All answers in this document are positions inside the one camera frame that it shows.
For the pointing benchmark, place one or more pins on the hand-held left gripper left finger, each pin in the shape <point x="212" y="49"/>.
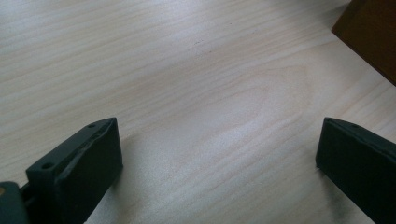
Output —
<point x="77" y="174"/>

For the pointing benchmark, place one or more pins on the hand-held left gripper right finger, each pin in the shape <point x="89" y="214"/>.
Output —
<point x="361" y="168"/>

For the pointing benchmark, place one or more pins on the dark brown wooden box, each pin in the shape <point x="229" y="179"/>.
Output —
<point x="372" y="34"/>

